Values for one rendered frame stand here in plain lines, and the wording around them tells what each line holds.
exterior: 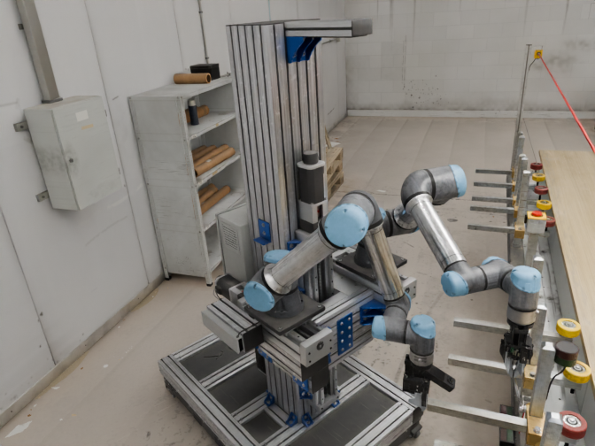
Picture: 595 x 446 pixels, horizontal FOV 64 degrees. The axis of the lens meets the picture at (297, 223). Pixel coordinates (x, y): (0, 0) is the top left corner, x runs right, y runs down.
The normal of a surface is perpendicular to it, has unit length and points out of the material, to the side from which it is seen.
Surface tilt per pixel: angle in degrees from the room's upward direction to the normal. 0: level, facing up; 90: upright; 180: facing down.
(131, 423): 0
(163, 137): 90
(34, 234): 90
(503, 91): 90
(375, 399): 0
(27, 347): 90
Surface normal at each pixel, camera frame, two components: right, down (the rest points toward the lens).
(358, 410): -0.07, -0.91
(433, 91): -0.33, 0.41
